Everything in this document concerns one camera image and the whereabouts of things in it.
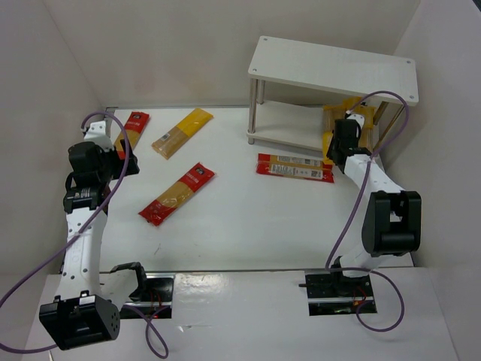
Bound yellow spaghetti bag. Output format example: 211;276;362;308
152;108;213;159
322;105;346;167

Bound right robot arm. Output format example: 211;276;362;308
327;115;422;296

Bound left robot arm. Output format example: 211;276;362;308
39;141;147;350

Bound yellow spaghetti bags on shelf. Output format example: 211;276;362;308
342;97;376;152

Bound white two-tier shelf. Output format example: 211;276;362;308
247;36;419;152

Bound red spaghetti bag far left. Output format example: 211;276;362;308
116;111;150;150

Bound red spaghetti bag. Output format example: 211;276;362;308
138;162;216;226
116;111;150;150

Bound yellow spaghetti bag top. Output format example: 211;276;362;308
152;108;213;159

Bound red spaghetti bag label up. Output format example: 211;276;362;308
256;153;334;184

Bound red spaghetti bag centre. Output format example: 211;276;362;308
138;162;216;226

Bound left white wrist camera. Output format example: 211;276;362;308
83;120;114;152

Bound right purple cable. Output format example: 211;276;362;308
325;89;410;332

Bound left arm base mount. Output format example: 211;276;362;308
120;273;175;320

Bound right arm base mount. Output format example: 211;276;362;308
298;272;377;317

